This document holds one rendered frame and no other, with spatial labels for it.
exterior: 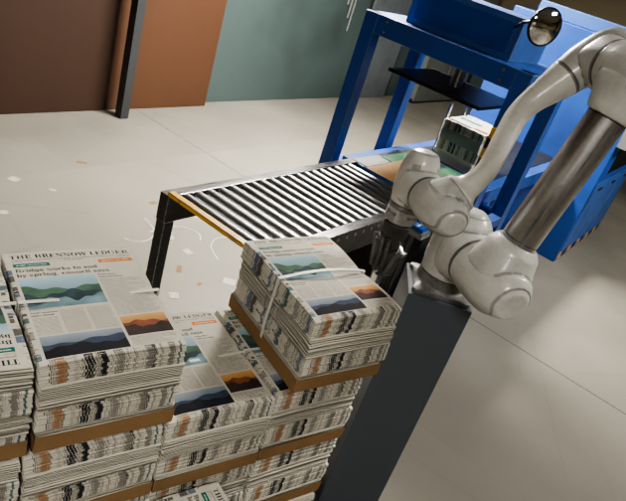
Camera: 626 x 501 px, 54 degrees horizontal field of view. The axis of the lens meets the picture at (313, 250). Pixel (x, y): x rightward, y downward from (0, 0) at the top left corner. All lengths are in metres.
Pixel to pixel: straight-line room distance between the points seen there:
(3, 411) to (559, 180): 1.32
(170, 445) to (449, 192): 0.87
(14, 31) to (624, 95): 4.19
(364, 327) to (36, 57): 3.99
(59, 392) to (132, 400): 0.16
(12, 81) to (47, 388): 4.05
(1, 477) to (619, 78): 1.56
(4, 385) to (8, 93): 4.07
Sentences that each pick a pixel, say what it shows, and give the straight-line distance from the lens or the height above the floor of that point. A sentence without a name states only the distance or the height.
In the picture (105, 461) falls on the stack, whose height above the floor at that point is 0.76.
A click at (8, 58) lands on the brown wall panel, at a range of 5.06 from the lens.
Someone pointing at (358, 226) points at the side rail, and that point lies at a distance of 2.67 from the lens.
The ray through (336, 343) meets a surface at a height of 0.99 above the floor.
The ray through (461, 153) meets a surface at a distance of 3.98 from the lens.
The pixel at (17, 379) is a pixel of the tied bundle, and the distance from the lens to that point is 1.21.
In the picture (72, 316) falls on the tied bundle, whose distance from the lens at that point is 1.31.
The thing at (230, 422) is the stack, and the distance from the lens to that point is 1.54.
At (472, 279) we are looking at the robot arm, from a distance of 1.70.
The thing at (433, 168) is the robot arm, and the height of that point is 1.40.
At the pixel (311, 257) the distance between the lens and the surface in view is 1.72.
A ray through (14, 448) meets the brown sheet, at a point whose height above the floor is 0.86.
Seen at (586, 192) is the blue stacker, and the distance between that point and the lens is 5.41.
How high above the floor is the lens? 1.85
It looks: 27 degrees down
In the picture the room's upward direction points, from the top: 19 degrees clockwise
